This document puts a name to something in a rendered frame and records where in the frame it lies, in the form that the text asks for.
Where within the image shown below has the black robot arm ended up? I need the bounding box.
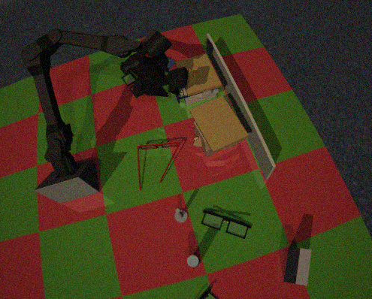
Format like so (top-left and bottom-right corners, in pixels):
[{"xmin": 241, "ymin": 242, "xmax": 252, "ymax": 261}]
[{"xmin": 21, "ymin": 28, "xmax": 172, "ymax": 180}]

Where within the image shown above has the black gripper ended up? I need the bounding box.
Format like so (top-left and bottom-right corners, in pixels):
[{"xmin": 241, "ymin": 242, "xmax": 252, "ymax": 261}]
[{"xmin": 133, "ymin": 62, "xmax": 189, "ymax": 97}]

